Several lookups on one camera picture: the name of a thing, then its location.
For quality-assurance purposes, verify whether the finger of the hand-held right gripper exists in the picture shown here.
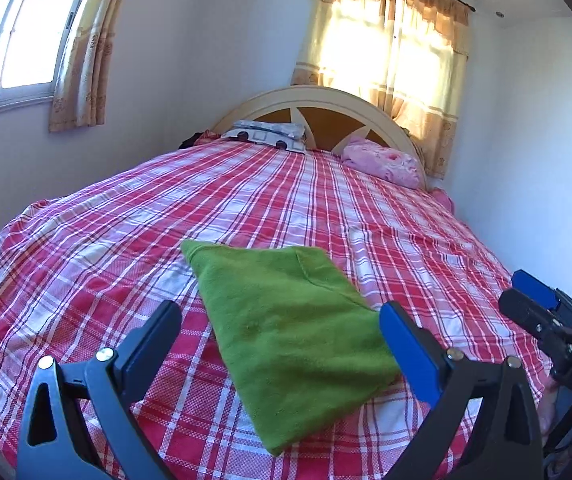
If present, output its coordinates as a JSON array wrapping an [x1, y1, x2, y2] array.
[[511, 269, 572, 332], [498, 287, 572, 349]]

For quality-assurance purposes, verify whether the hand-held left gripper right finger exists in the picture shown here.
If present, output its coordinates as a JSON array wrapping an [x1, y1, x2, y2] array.
[[379, 301, 544, 480]]

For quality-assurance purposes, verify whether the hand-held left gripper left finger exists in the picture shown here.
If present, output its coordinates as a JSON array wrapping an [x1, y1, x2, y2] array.
[[16, 300, 183, 480]]

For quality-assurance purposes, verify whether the green striped knit sweater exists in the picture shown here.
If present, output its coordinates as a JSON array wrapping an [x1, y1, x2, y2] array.
[[180, 239, 403, 457]]

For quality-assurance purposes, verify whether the red plaid bedsheet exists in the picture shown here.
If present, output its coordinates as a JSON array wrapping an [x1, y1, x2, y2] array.
[[0, 139, 554, 480]]

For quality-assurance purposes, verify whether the pink cloth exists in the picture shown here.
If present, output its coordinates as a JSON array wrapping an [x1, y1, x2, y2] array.
[[431, 187, 458, 213]]

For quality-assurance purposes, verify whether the wide yellow floral curtain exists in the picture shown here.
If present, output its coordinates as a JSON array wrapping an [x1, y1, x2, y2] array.
[[291, 0, 472, 180]]

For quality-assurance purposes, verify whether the pink pillow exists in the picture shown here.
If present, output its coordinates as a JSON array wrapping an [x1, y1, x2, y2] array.
[[342, 135, 424, 189]]

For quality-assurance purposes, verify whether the white printed pillow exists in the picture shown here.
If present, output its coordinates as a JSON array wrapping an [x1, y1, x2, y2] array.
[[221, 120, 307, 153]]

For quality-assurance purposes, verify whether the cream wooden headboard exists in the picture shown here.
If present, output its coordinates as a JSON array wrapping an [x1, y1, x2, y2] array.
[[211, 86, 434, 192]]

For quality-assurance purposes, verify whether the narrow yellow floral curtain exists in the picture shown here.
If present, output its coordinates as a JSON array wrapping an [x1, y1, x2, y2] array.
[[48, 0, 139, 133]]

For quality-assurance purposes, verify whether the sliding glass window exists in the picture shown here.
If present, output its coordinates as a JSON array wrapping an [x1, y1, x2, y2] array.
[[0, 0, 104, 123]]

